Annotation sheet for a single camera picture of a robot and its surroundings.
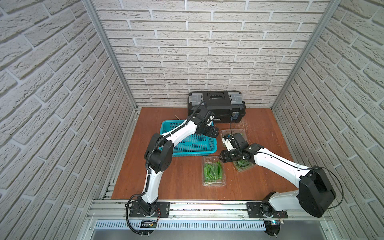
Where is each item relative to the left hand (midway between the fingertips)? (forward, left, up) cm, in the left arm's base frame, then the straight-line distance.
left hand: (214, 131), depth 93 cm
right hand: (-16, -4, -3) cm, 17 cm away
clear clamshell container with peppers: (-25, +2, -6) cm, 26 cm away
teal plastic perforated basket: (-4, +11, -10) cm, 16 cm away
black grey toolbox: (+16, -8, +7) cm, 19 cm away
